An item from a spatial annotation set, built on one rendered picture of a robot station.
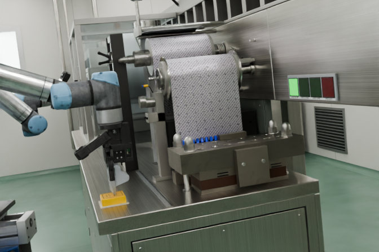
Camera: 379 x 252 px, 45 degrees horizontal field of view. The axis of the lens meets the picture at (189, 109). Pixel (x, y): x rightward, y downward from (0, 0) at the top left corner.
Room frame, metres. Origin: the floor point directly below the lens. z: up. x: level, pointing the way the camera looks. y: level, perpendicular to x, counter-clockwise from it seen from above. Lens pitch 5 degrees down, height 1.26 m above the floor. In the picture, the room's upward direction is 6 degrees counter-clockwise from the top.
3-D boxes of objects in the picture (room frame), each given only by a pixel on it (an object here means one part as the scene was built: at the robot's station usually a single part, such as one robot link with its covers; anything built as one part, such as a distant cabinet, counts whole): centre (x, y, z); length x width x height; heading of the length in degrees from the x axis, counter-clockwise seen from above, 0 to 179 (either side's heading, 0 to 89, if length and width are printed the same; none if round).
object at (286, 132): (1.43, -0.30, 1.05); 0.04 x 0.04 x 0.04
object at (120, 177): (1.34, 0.23, 0.97); 0.06 x 0.03 x 0.09; 106
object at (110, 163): (1.33, 0.25, 1.02); 0.05 x 0.02 x 0.09; 16
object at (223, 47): (1.88, -0.14, 1.33); 0.07 x 0.07 x 0.07; 16
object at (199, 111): (1.54, -0.06, 1.12); 0.23 x 0.01 x 0.18; 106
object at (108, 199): (1.35, 0.26, 0.91); 0.07 x 0.07 x 0.02; 16
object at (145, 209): (2.48, 0.29, 0.88); 2.52 x 0.66 x 0.04; 16
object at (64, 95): (1.33, 0.34, 1.23); 0.11 x 0.11 x 0.08; 22
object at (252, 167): (1.35, -0.17, 0.96); 0.10 x 0.03 x 0.11; 106
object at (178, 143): (1.43, 0.05, 1.05); 0.04 x 0.04 x 0.04
